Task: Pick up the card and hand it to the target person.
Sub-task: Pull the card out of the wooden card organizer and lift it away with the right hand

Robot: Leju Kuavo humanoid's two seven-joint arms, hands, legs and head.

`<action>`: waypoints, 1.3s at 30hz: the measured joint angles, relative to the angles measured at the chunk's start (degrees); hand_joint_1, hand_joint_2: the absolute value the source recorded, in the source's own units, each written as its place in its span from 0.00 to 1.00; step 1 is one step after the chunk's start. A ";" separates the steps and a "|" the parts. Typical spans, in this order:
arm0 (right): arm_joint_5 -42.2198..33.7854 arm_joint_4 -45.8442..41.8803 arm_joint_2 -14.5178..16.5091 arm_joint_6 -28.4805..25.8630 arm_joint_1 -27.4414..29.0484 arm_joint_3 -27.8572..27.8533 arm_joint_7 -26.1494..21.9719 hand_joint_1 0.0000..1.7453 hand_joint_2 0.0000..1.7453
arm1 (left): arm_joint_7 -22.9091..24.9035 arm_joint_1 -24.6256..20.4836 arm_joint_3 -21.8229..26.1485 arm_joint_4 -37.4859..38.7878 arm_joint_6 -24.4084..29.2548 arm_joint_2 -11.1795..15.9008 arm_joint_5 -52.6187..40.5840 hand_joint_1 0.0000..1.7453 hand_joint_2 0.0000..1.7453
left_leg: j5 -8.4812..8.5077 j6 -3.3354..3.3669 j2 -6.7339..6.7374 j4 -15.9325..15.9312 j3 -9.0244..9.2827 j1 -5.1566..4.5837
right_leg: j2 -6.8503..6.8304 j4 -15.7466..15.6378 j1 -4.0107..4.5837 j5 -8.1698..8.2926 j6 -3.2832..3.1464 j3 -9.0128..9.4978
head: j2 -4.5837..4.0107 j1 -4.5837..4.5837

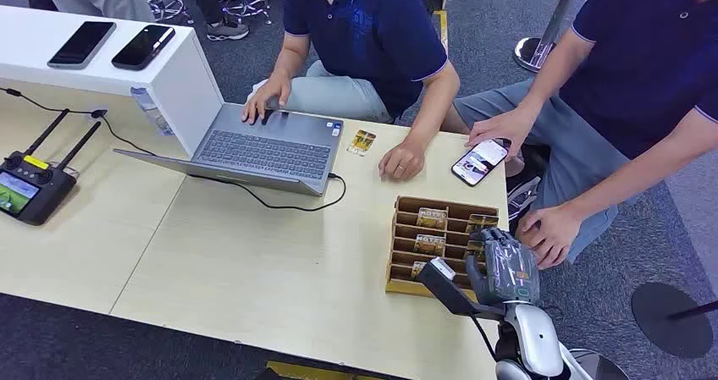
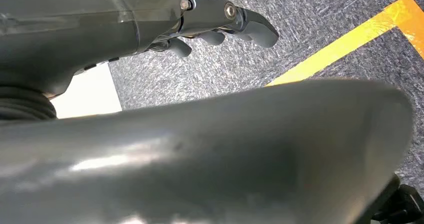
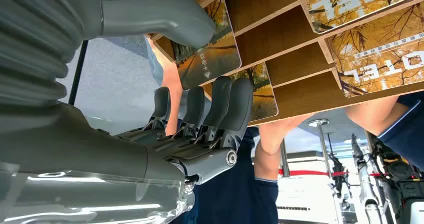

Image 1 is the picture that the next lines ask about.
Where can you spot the person's left hand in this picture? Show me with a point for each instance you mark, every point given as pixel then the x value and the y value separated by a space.
pixel 404 161
pixel 552 234

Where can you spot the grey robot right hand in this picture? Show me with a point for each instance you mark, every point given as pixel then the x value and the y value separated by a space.
pixel 507 276

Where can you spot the person's right hand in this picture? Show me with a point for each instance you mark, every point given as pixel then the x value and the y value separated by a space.
pixel 272 94
pixel 507 126

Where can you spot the smartphone with lit screen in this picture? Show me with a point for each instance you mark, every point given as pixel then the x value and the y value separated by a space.
pixel 479 163

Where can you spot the person's right forearm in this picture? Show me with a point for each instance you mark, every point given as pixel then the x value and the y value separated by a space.
pixel 291 58
pixel 555 69

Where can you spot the person's left forearm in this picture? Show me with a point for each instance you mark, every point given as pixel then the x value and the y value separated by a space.
pixel 432 108
pixel 645 167

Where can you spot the hotel key card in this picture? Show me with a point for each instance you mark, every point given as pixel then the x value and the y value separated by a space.
pixel 432 219
pixel 360 142
pixel 418 269
pixel 429 244

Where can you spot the wooden card holder box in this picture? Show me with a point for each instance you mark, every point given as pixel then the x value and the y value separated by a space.
pixel 401 254

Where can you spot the grey laptop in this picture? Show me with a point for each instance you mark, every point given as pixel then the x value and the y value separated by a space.
pixel 269 153

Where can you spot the white cabinet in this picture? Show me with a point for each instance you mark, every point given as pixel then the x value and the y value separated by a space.
pixel 179 86

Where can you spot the yellow floor tape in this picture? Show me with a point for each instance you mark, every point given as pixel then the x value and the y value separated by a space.
pixel 442 30
pixel 314 372

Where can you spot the black glossy smartphone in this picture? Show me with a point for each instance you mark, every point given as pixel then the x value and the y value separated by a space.
pixel 143 46

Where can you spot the grey-edged smartphone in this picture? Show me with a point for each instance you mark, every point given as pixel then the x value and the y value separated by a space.
pixel 82 44

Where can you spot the black remote controller with screen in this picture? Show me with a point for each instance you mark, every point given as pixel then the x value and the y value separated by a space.
pixel 33 189

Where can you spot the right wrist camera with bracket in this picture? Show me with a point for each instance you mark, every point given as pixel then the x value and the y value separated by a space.
pixel 443 289

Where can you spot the chrome base stanchion post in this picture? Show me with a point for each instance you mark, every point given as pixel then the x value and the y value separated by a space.
pixel 533 52

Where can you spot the black base stanchion post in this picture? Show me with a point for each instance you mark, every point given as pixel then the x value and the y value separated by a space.
pixel 667 324

